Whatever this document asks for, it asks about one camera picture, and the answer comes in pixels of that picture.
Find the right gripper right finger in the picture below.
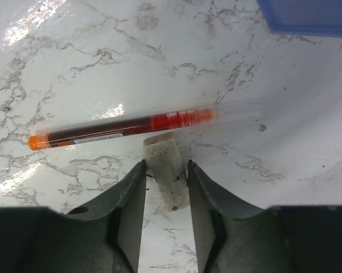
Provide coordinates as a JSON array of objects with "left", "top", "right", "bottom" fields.
[{"left": 187, "top": 161, "right": 342, "bottom": 272}]

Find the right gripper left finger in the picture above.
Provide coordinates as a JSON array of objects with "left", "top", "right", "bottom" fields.
[{"left": 0, "top": 162, "right": 146, "bottom": 272}]

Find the pastel four-compartment drawer organizer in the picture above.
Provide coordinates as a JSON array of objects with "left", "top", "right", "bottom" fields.
[{"left": 257, "top": 0, "right": 342, "bottom": 38}]

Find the red pen upper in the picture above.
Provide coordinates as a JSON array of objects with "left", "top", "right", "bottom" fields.
[{"left": 28, "top": 99, "right": 261, "bottom": 151}]

